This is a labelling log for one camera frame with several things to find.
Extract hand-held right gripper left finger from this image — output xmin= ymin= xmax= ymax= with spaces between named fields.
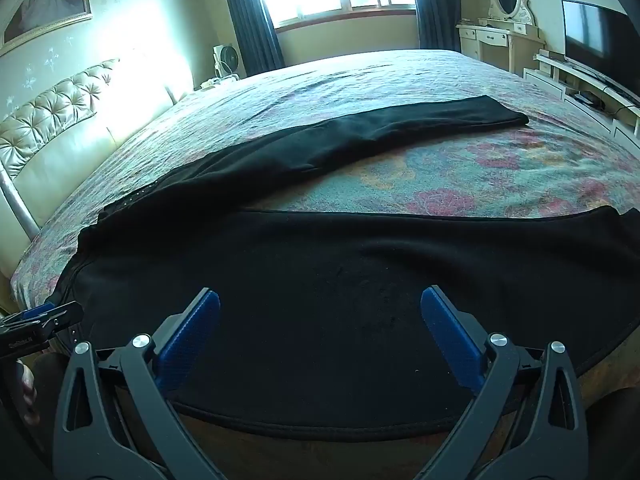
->
xmin=52 ymin=287 xmax=226 ymax=480

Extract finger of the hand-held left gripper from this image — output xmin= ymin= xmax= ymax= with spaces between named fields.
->
xmin=15 ymin=301 xmax=84 ymax=335

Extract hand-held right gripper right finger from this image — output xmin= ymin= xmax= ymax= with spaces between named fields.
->
xmin=412 ymin=285 xmax=583 ymax=480

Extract black pants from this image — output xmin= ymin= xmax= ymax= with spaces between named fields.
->
xmin=52 ymin=95 xmax=621 ymax=443

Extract person's left hand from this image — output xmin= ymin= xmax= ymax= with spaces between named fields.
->
xmin=17 ymin=360 xmax=41 ymax=426

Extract cream tufted leather headboard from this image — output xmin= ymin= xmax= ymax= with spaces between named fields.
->
xmin=0 ymin=57 xmax=196 ymax=281

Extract floral bedspread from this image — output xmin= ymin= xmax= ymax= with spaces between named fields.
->
xmin=10 ymin=49 xmax=640 ymax=411

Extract white floor fan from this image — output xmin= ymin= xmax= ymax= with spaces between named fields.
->
xmin=212 ymin=42 xmax=246 ymax=81

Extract white television cabinet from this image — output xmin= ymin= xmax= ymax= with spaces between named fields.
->
xmin=522 ymin=51 xmax=640 ymax=153

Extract cream dressing table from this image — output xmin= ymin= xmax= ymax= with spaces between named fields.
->
xmin=456 ymin=17 xmax=543 ymax=78

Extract flat screen television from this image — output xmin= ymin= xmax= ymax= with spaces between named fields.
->
xmin=561 ymin=0 xmax=640 ymax=106

